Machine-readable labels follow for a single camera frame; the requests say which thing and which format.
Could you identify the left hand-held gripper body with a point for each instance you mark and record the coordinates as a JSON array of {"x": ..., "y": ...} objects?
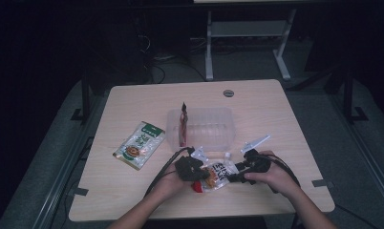
[{"x": 188, "y": 168}]

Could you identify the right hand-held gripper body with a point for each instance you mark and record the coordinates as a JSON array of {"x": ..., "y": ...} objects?
[{"x": 258, "y": 162}]

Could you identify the red-edged clear snack packet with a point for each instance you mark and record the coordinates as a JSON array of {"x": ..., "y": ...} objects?
[{"x": 220, "y": 173}]

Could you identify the red and black snack packet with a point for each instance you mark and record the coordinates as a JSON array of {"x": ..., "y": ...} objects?
[{"x": 183, "y": 127}]

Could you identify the clear plastic slotted container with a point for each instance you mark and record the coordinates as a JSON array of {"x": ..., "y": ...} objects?
[{"x": 209, "y": 127}]

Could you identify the green snack packet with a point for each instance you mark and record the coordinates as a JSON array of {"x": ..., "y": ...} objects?
[{"x": 140, "y": 143}]

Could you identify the person's right hand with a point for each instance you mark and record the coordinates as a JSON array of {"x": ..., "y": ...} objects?
[{"x": 279, "y": 178}]

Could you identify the person's left hand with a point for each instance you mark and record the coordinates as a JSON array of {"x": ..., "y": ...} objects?
[{"x": 167, "y": 187}]

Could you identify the grey tape strip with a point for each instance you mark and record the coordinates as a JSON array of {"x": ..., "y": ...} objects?
[
  {"x": 78, "y": 191},
  {"x": 322, "y": 183}
]

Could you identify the grey round table grommet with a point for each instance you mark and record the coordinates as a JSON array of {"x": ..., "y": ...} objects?
[{"x": 228, "y": 93}]

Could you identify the black metal stand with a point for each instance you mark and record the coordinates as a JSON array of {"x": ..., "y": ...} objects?
[
  {"x": 85, "y": 101},
  {"x": 349, "y": 98}
]

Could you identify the aluminium floor rail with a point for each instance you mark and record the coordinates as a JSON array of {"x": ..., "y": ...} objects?
[
  {"x": 62, "y": 178},
  {"x": 365, "y": 149}
]

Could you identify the white metal table frame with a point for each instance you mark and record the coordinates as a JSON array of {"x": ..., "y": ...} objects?
[{"x": 244, "y": 28}]

